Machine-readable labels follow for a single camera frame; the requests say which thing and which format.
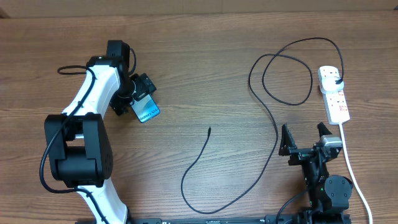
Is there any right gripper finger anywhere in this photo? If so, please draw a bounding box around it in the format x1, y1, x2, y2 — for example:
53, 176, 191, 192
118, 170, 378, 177
317, 122, 332, 137
279, 124, 297, 156

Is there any Samsung Galaxy smartphone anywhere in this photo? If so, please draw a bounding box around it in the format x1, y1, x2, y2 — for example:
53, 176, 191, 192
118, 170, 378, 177
131, 95, 160, 123

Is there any black USB charging cable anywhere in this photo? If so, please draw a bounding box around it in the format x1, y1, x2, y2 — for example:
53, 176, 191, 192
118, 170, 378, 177
180, 37, 345, 215

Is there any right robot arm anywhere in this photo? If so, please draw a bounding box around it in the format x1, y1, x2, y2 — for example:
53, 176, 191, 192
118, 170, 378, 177
275, 123, 353, 224

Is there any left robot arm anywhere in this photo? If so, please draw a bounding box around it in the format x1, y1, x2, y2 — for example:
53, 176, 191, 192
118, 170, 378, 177
39, 40, 160, 223

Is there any white charger plug adapter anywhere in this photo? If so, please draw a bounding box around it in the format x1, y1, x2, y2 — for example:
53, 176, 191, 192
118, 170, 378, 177
320, 76, 345, 94

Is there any white power strip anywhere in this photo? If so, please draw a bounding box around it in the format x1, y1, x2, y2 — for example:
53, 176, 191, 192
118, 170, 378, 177
317, 65, 350, 125

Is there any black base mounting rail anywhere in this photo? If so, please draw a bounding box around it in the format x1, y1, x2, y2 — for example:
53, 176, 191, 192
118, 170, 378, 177
127, 215, 351, 224

